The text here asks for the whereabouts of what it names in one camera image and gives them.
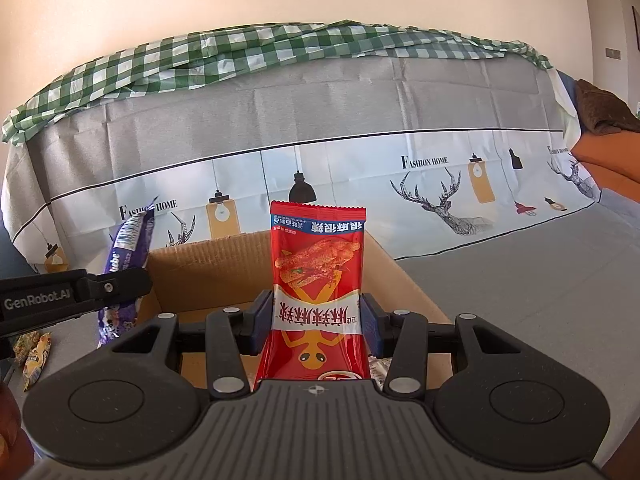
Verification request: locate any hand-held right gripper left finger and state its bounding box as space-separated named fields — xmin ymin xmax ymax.
xmin=112 ymin=290 xmax=275 ymax=401

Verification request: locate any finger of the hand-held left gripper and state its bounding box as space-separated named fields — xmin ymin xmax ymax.
xmin=81 ymin=266 xmax=154 ymax=312

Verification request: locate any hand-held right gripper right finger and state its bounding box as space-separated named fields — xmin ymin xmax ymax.
xmin=361 ymin=292 xmax=531 ymax=401

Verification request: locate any silver striped snack packet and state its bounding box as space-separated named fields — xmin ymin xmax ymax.
xmin=369 ymin=354 xmax=402 ymax=392

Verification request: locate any purple snack bar packet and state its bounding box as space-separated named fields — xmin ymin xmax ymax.
xmin=96 ymin=209 xmax=160 ymax=348

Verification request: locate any large red spicy snack packet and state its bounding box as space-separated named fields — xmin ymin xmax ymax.
xmin=254 ymin=200 xmax=373 ymax=392

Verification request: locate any cardboard box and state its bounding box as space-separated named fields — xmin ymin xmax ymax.
xmin=135 ymin=230 xmax=456 ymax=391

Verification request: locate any round peanut cake packet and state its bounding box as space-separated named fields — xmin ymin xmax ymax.
xmin=11 ymin=332 xmax=33 ymax=366

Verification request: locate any small yellow snack packet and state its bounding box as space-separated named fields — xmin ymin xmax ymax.
xmin=22 ymin=332 xmax=53 ymax=392

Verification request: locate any deer print sofa cover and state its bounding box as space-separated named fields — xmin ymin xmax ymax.
xmin=0 ymin=52 xmax=640 ymax=461

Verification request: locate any green checked cloth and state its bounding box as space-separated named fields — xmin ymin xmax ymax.
xmin=2 ymin=19 xmax=555 ymax=147

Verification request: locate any orange sofa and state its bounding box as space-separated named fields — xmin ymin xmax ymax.
xmin=570 ymin=132 xmax=640 ymax=198

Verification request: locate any brown blanket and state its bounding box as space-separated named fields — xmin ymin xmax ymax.
xmin=572 ymin=79 xmax=640 ymax=136

